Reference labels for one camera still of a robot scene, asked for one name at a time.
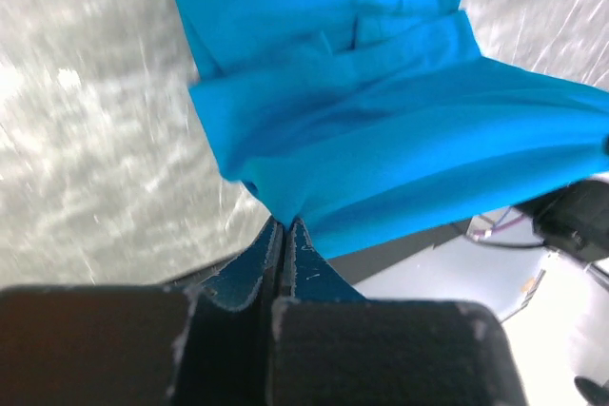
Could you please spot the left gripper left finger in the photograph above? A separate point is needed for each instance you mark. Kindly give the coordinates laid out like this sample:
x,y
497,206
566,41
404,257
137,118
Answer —
x,y
195,341

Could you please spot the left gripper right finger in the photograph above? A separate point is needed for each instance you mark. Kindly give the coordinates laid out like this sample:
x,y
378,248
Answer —
x,y
332,346

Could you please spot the teal t shirt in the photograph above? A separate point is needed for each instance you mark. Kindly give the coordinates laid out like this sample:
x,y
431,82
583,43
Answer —
x,y
373,119

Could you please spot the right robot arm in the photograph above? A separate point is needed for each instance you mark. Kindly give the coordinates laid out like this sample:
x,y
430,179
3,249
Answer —
x,y
572,219

